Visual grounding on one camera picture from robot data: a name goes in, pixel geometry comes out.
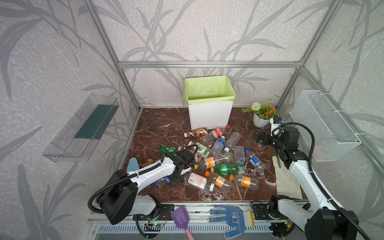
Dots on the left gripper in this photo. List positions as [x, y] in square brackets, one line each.
[186, 158]

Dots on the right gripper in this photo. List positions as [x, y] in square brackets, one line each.
[267, 139]

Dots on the pink label square bottle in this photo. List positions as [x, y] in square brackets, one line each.
[199, 182]

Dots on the blue label Pocari bottle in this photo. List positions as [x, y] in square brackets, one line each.
[218, 146]

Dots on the small blue label bottle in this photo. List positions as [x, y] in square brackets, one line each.
[255, 161]

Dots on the square clear plastic bottle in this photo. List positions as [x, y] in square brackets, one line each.
[239, 154]

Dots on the clear unlabelled plastic bottle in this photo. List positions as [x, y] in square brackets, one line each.
[232, 142]

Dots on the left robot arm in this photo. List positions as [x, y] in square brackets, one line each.
[120, 198]

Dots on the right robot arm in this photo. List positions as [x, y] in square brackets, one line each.
[328, 220]

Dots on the green bin liner bag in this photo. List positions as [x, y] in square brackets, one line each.
[208, 90]

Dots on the lime label tea bottle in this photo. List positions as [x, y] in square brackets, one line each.
[201, 149]

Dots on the green plastic bottle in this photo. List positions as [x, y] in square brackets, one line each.
[163, 149]

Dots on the brown gold coffee bottle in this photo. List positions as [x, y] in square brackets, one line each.
[198, 133]

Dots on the white pot flower plant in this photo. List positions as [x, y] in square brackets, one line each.
[263, 113]

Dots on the red label cola bottle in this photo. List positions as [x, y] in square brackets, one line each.
[216, 133]

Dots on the cream rubber glove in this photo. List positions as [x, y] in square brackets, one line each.
[286, 183]

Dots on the green Sprite bottle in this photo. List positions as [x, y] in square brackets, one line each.
[229, 169]

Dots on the teal plastic spatula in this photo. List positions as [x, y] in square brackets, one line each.
[133, 165]

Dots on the purple plastic scoop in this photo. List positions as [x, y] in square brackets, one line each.
[181, 219]

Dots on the green circuit board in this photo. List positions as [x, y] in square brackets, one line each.
[154, 226]

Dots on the blue dotted work glove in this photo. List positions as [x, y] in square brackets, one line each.
[233, 216]

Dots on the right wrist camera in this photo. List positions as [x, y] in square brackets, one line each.
[276, 122]

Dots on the white wire mesh basket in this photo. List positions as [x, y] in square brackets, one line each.
[333, 136]

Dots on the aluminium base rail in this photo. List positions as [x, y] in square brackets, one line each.
[197, 211]

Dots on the clear acrylic wall shelf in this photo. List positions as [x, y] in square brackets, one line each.
[77, 140]

